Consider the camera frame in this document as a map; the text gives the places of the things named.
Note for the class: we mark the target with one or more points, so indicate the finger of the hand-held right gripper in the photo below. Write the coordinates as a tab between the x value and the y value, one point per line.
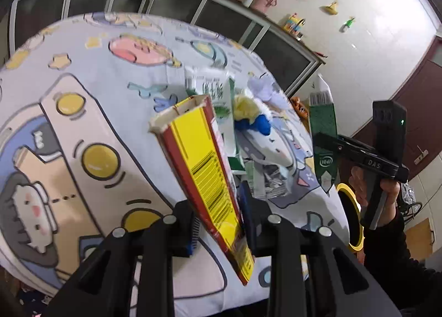
329	143

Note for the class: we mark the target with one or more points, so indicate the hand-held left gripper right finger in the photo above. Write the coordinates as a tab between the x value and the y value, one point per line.
244	201

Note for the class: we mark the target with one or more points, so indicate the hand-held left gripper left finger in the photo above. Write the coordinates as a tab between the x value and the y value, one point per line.
188	237

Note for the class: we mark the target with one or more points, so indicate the green snack packet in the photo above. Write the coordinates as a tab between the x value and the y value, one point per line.
323	116

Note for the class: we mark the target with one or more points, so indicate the silver foil wrapper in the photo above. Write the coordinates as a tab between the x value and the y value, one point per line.
272	179

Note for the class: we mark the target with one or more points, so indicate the red yellow cardboard box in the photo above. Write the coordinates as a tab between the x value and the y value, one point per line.
203	165

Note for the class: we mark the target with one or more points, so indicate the black bin with yellow rim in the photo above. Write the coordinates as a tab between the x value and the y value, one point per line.
350	213

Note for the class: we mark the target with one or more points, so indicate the blue wrapper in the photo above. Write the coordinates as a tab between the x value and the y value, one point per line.
259	125

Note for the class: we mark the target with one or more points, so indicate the green white carton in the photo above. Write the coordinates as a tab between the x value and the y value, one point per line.
207	85

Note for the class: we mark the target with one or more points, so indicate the person's right forearm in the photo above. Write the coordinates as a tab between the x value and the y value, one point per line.
400	261

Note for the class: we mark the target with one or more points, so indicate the person's right hand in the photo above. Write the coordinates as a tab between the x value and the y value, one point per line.
359	186

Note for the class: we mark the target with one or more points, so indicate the brown waste bin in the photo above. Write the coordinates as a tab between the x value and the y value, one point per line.
299	106

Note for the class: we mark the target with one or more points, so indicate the dark red door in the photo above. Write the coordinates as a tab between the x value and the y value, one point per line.
421	96

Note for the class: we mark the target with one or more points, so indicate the cardboard sheet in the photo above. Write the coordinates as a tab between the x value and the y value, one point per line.
419	239

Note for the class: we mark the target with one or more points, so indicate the colourful pen holder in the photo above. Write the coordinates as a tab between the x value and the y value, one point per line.
293	25

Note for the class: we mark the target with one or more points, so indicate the printed cartoon blanket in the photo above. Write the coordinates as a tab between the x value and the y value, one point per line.
103	103

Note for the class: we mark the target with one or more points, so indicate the long cabinet with glass doors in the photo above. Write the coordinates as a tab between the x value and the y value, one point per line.
172	3

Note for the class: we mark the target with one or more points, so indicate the green wall hanger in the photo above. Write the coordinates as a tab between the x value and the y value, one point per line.
348	24

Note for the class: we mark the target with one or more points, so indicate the yellow wall hanger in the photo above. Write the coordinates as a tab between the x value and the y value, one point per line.
330	8

